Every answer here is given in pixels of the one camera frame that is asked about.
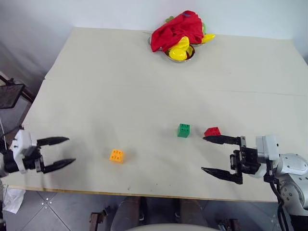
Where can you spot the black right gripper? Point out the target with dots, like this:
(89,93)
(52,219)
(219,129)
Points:
(247,160)

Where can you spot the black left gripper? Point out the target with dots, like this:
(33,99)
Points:
(32,157)

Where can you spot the red studded toy block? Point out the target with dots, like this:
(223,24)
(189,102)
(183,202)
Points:
(212,131)

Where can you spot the green studded toy cube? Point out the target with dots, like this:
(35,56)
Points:
(183,130)

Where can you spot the orange studded toy cube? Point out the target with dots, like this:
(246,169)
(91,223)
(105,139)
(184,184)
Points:
(117,156)

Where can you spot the dark rounded shape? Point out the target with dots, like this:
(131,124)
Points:
(192,211)
(127,211)

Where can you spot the white plastic bag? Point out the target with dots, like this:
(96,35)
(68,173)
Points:
(13,199)

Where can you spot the black mesh chair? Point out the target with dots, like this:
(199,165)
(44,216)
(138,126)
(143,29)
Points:
(9,96)

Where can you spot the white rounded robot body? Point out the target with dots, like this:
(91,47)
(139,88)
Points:
(168,227)

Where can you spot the round metal bowl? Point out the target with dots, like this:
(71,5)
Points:
(191,57)

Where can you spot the small yellow plastic toy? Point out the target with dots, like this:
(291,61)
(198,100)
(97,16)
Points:
(190,51)

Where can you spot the large yellow plastic toy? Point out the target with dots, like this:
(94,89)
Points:
(178,51)

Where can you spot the yellow plastic banana toy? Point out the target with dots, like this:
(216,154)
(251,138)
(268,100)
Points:
(209,38)

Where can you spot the green plastic toy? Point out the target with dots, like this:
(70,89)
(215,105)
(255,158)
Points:
(204,27)
(170,19)

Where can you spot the red cloth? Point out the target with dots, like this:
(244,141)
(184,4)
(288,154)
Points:
(178,29)

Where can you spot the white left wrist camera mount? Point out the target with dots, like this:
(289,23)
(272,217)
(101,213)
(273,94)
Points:
(22,141)

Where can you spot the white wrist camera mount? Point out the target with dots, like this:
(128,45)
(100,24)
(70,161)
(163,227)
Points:
(22,141)
(267,148)

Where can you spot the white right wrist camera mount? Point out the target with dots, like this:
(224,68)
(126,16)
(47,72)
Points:
(267,148)

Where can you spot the brown wooden furniture frame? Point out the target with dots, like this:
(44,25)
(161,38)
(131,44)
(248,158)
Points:
(29,92)

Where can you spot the rusty metal bracket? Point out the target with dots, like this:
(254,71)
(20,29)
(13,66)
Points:
(228,224)
(97,219)

